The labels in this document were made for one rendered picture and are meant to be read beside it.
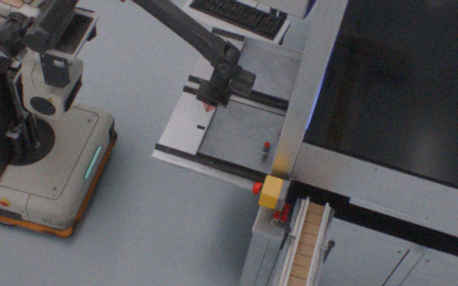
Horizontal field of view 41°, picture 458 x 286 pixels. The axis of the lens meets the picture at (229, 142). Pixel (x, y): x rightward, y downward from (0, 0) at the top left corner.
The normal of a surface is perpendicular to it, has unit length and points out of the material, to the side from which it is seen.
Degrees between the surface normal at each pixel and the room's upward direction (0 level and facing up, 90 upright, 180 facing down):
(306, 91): 90
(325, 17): 90
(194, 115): 0
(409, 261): 90
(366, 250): 90
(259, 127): 0
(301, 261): 0
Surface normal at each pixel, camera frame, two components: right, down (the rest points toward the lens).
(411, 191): -0.29, 0.75
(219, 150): 0.11, -0.60
